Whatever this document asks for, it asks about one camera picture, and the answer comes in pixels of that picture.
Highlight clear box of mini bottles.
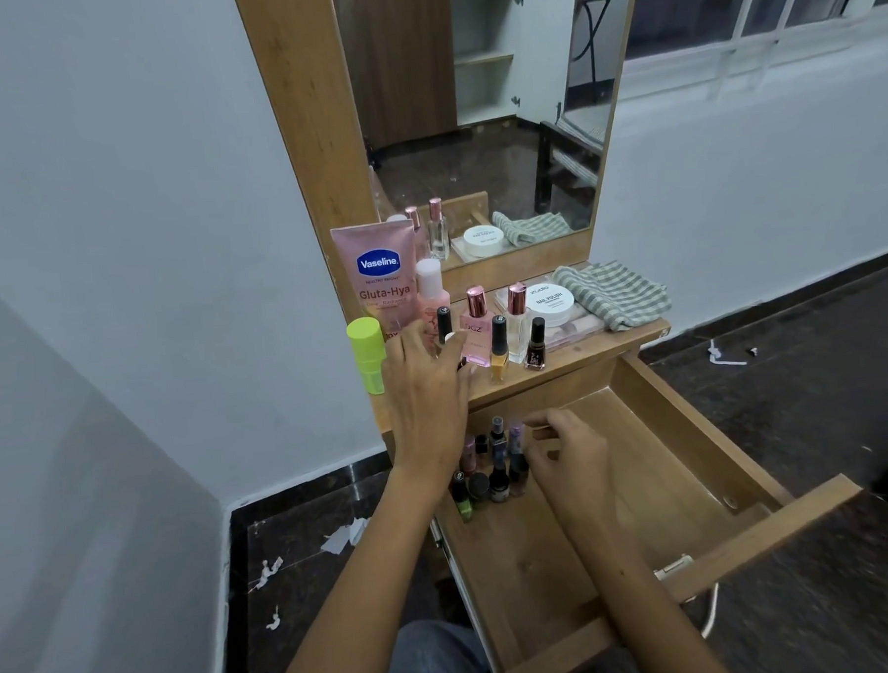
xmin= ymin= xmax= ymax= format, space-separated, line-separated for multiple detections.
xmin=493 ymin=278 xmax=608 ymax=355

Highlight pink perfume bottle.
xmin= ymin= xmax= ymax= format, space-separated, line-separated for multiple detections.
xmin=457 ymin=284 xmax=499 ymax=368

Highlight torn white paper pile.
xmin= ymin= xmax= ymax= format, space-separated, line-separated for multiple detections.
xmin=318 ymin=516 xmax=371 ymax=557

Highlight person's left forearm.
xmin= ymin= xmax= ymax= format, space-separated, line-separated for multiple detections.
xmin=255 ymin=473 xmax=463 ymax=673

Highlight green cylindrical stick container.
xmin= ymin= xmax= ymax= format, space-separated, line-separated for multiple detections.
xmin=345 ymin=316 xmax=389 ymax=397

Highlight person's right forearm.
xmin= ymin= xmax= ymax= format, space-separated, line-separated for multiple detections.
xmin=564 ymin=503 xmax=738 ymax=673

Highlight dressing table mirror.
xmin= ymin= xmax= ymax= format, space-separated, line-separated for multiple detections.
xmin=329 ymin=0 xmax=657 ymax=276

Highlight person's left hand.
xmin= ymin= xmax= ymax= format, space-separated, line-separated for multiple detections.
xmin=380 ymin=315 xmax=483 ymax=493

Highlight person's grey jeans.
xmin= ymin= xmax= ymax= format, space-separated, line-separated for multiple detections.
xmin=377 ymin=616 xmax=492 ymax=673

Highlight green checked cloth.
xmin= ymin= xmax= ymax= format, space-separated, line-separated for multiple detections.
xmin=551 ymin=257 xmax=673 ymax=336

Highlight maroon nail polish bottle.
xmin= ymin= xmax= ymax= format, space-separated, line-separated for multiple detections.
xmin=522 ymin=316 xmax=550 ymax=373

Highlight white round jar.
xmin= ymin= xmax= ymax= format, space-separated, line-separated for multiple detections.
xmin=523 ymin=282 xmax=577 ymax=328

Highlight wooden drawer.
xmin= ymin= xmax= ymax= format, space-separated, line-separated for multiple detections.
xmin=419 ymin=340 xmax=873 ymax=673

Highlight person's right hand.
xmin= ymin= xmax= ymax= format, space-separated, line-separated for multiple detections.
xmin=521 ymin=405 xmax=618 ymax=530

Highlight clear perfume bottle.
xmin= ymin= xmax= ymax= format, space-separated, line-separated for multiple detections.
xmin=504 ymin=281 xmax=534 ymax=366

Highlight white barred window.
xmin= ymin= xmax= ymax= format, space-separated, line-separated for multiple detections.
xmin=612 ymin=0 xmax=888 ymax=102

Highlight pink Vaseline lotion tube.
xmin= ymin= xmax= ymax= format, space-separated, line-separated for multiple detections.
xmin=329 ymin=218 xmax=423 ymax=347

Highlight yellow nail polish bottle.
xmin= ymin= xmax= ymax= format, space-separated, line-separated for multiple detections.
xmin=486 ymin=314 xmax=513 ymax=384

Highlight wooden dressing table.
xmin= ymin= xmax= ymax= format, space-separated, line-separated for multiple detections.
xmin=231 ymin=0 xmax=683 ymax=581

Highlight pink bottle with white cap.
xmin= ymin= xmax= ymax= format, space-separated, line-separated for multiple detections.
xmin=413 ymin=256 xmax=454 ymax=343

